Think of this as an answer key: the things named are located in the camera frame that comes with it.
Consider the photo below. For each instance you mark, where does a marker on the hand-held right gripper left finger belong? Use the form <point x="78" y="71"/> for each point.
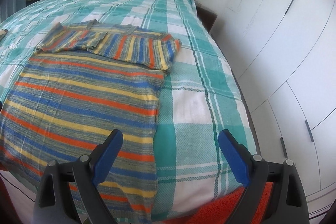
<point x="107" y="157"/>

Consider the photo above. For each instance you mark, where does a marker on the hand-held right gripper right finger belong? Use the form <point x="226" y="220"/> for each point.
<point x="235" y="158"/>

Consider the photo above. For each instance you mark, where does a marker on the striped knitted sweater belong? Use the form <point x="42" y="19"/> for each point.
<point x="78" y="98"/>

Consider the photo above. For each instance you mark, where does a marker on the teal checked bedspread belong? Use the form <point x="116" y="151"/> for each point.
<point x="197" y="113"/>

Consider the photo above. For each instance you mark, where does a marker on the white wardrobe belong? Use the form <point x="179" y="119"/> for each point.
<point x="275" y="43"/>

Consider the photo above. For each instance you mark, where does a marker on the patterned cream pillow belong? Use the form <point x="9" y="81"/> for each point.
<point x="2" y="34"/>

